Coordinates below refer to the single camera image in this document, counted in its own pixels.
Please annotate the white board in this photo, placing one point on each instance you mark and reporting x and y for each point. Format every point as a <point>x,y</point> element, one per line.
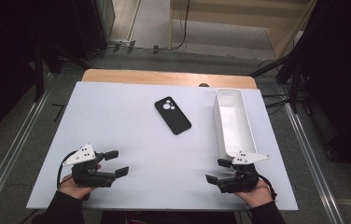
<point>133,140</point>

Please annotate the dark cabinet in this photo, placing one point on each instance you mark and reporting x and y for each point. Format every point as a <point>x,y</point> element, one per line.
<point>94,28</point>

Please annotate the person's left hand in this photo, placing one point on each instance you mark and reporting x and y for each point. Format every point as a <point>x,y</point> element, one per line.
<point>74,189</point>

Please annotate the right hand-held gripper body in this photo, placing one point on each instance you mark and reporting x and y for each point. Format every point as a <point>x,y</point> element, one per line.
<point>242,180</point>

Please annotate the metal floor rail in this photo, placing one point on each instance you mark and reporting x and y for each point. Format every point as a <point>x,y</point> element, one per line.
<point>313,161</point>
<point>11,149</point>

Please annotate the black tripod stand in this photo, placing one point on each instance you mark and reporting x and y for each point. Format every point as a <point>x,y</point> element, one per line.
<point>39,74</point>
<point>293,77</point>

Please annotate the person's right hand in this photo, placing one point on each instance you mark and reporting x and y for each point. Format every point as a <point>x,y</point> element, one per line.
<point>257,194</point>

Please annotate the white plastic bin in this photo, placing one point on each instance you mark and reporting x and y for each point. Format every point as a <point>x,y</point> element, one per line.
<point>234,124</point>

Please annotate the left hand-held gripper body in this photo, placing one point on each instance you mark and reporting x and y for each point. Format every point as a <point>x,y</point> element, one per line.
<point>87,177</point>

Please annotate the wooden table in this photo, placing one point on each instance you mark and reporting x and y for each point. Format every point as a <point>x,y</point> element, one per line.
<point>151,77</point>

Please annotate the wooden shelf unit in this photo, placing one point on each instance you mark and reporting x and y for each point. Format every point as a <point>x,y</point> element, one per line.
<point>226,18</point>

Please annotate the black phone case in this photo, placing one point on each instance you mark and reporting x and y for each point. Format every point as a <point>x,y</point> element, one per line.
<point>173,116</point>

